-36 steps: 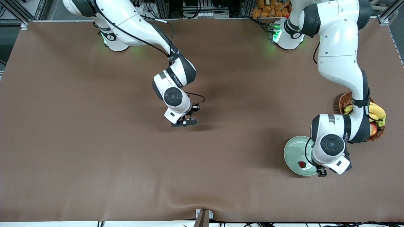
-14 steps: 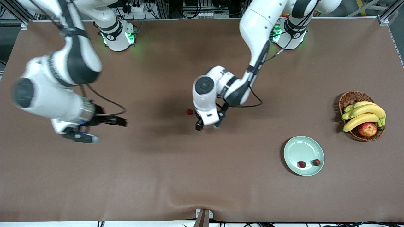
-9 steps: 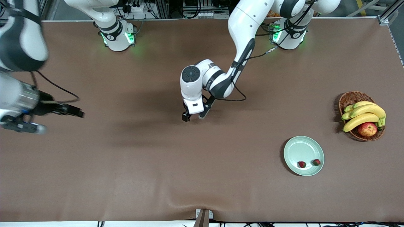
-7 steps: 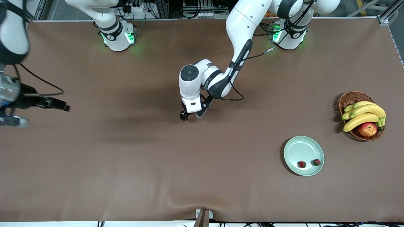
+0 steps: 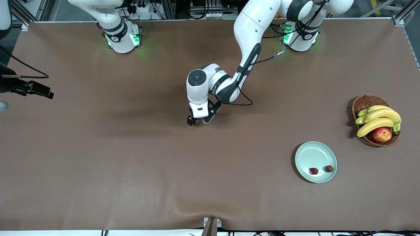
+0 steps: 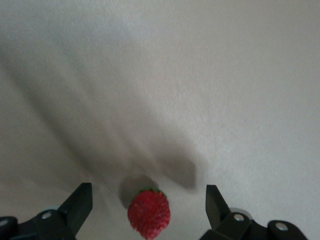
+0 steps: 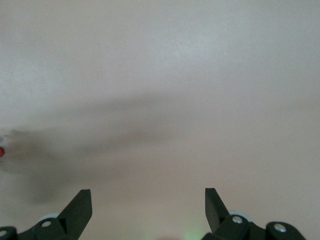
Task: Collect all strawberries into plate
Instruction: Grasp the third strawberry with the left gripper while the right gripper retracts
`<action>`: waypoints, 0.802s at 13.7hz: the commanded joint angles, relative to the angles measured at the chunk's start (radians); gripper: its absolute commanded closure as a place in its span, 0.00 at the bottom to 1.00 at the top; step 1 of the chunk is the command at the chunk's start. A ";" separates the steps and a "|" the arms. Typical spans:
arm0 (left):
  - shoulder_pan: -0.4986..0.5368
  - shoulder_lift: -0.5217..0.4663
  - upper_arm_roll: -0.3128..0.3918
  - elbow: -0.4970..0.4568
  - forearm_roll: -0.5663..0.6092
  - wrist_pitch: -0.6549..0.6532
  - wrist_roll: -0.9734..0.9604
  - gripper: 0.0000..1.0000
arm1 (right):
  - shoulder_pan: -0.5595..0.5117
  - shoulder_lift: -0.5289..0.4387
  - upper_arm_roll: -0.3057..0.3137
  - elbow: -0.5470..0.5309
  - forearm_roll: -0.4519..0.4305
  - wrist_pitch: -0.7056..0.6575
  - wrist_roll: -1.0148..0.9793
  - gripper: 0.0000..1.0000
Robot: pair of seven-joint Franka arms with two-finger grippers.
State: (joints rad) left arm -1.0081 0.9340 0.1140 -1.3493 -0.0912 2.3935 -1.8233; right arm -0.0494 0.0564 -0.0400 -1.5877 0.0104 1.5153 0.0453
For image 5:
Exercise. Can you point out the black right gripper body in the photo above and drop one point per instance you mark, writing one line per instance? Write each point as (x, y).
(9, 84)

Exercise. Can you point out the red strawberry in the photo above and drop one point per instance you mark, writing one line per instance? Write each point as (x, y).
(314, 170)
(329, 168)

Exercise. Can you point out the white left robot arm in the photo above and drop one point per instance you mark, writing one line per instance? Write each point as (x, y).
(252, 26)

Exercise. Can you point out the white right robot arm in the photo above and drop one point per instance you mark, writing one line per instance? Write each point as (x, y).
(121, 42)

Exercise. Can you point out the pale green round plate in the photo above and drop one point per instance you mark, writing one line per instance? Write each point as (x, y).
(315, 157)

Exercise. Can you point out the brown table cloth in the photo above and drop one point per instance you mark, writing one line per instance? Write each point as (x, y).
(131, 164)

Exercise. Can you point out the white terminal block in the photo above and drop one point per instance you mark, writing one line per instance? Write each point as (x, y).
(213, 15)

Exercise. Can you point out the white power strip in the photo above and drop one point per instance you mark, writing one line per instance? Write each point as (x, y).
(141, 9)

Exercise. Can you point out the yellow banana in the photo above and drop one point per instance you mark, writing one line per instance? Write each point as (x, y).
(374, 126)
(384, 114)
(359, 120)
(361, 113)
(377, 108)

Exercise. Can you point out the brown wicker basket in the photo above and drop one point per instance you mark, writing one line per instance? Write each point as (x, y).
(367, 101)

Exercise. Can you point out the red yellow apple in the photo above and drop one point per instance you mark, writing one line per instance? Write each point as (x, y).
(381, 135)

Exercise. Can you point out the aluminium frame profile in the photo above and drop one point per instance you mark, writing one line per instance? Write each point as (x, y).
(23, 14)
(402, 16)

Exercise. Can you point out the grey metal table bracket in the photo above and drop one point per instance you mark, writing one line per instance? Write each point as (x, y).
(211, 227)

